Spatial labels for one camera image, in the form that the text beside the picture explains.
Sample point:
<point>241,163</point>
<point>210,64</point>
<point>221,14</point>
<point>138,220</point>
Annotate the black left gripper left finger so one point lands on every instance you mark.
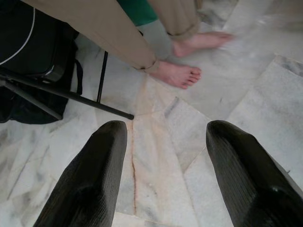
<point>90,179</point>

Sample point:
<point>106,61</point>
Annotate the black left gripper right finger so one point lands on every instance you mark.
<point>246,179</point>

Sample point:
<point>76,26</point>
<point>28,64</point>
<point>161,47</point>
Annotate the black metal stand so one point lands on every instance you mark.
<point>94,103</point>

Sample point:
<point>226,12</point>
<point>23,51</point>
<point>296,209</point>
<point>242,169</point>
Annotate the barefoot person in beige trousers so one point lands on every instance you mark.
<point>106,26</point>

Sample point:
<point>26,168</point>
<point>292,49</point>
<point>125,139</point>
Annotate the black bag with white piping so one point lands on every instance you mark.
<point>28,30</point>

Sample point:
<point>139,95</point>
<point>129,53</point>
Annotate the green and grey cloth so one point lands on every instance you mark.
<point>139,11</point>

